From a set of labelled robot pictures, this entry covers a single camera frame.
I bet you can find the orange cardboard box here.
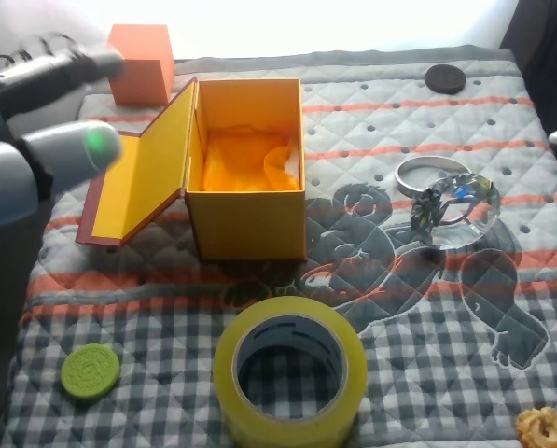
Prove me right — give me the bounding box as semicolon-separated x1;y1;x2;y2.
105;23;174;106

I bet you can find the dark brown round cookie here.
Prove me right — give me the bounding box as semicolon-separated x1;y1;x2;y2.
424;64;467;96

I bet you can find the yellow tape roll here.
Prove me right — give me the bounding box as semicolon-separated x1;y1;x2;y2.
213;294;369;448

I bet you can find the silver crystal ring ornament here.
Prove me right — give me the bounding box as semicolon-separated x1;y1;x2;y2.
394;156;506;250

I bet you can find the golden ring biscuit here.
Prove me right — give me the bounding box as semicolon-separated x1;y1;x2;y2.
515;405;557;448

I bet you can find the grey quilt with bear print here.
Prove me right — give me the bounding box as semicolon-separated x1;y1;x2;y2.
0;44;557;448

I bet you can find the orange tissue paper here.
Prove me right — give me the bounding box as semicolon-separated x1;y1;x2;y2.
202;123;302;192

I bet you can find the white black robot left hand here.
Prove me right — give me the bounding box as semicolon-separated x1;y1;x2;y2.
0;31;126;233

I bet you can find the yellow gift box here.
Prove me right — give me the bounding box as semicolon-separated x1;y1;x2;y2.
75;77;308;262

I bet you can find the green round cookie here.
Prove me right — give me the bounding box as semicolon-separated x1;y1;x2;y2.
61;343;121;404

